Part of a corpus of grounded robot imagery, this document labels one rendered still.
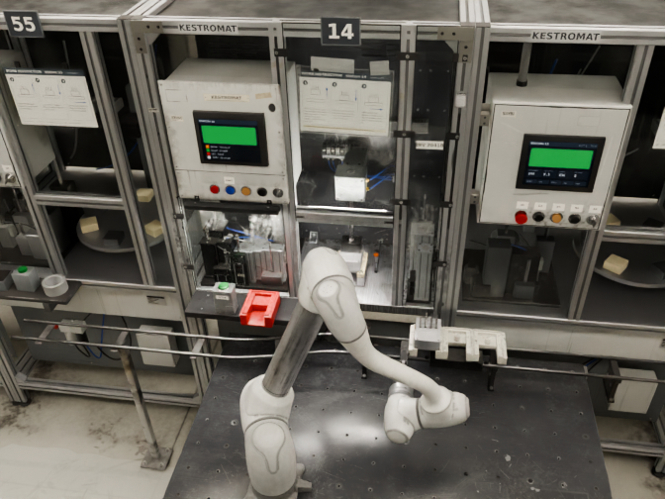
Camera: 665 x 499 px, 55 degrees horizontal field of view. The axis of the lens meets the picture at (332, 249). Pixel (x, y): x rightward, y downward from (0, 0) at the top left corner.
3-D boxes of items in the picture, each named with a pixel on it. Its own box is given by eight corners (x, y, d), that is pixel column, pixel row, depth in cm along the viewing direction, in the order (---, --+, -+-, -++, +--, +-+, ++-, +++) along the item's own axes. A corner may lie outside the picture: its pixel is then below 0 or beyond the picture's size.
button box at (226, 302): (215, 313, 257) (211, 290, 250) (221, 300, 263) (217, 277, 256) (234, 315, 256) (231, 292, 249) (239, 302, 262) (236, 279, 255)
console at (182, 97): (177, 201, 239) (153, 83, 212) (201, 164, 262) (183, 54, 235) (286, 208, 234) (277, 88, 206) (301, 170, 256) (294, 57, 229)
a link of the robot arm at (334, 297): (374, 332, 184) (362, 301, 194) (352, 290, 173) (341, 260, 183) (333, 350, 185) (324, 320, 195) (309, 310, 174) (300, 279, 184)
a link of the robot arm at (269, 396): (237, 447, 219) (231, 398, 236) (281, 450, 225) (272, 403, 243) (318, 271, 182) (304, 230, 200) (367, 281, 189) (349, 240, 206)
